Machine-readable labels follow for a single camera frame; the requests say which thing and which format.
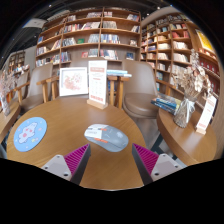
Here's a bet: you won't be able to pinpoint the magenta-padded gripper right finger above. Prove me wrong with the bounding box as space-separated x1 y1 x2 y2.
131 143 184 186

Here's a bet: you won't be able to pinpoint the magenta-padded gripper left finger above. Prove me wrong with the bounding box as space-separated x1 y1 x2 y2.
40 143 92 186

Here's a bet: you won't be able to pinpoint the grey computer mouse orange accents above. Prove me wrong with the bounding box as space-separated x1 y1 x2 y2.
83 123 130 153

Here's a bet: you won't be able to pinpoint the round light blue mouse pad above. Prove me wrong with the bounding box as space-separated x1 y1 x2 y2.
13 116 48 153

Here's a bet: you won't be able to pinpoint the round wooden side table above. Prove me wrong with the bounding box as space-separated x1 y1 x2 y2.
156 106 218 167
0 99 22 144

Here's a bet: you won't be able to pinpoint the stack of books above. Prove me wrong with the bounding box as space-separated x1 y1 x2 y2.
150 94 183 116

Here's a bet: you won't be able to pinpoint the small white table sign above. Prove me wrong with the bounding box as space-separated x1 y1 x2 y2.
194 94 218 135

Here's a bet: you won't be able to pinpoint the white framed floral picture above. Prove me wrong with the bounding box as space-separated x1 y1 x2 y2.
58 66 89 98

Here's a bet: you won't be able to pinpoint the white sign on wooden base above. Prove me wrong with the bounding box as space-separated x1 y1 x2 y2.
86 59 109 110

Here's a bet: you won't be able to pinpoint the glass vase pink dried flowers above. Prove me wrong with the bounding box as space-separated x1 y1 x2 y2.
0 71 18 117

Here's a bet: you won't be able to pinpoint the distant wooden bookshelf unit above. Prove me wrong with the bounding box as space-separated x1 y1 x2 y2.
8 49 27 76

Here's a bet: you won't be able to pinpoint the angled wooden bookshelf unit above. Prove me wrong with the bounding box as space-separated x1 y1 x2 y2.
139 13 222 103

